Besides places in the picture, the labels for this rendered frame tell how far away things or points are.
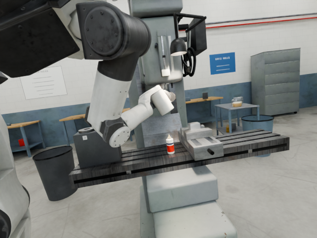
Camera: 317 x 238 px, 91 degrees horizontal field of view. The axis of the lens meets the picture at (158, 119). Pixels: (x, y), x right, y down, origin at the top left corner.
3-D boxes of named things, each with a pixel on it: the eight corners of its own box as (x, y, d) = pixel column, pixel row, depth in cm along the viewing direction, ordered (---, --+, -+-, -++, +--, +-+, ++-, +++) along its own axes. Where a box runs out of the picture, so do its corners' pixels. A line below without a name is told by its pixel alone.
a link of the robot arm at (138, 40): (116, 86, 34) (134, 16, 28) (81, 69, 35) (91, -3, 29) (137, 78, 44) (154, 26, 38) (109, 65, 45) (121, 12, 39)
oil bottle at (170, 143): (175, 153, 89) (173, 134, 87) (168, 154, 88) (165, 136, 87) (173, 150, 93) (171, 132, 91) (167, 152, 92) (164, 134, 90)
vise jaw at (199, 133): (212, 136, 88) (212, 129, 87) (187, 140, 87) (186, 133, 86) (208, 133, 94) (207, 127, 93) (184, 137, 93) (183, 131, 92)
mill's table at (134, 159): (289, 150, 92) (290, 137, 91) (71, 189, 80) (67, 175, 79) (260, 139, 115) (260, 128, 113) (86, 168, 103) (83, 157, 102)
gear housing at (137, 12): (184, 8, 72) (182, -16, 71) (131, 12, 70) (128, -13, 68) (170, 35, 105) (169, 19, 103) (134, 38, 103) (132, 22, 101)
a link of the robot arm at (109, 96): (97, 156, 45) (117, 85, 35) (74, 130, 50) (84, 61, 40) (127, 143, 54) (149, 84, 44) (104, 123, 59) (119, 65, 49)
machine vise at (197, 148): (224, 156, 78) (222, 135, 76) (195, 161, 77) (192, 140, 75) (199, 137, 112) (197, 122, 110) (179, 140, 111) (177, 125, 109)
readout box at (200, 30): (209, 48, 109) (206, 15, 105) (196, 50, 108) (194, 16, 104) (198, 55, 128) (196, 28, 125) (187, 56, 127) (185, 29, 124)
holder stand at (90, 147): (120, 161, 88) (114, 126, 85) (79, 168, 85) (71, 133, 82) (122, 153, 100) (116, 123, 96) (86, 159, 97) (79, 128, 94)
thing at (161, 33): (170, 75, 76) (165, 28, 72) (162, 76, 76) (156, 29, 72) (168, 76, 80) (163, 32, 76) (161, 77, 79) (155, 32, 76)
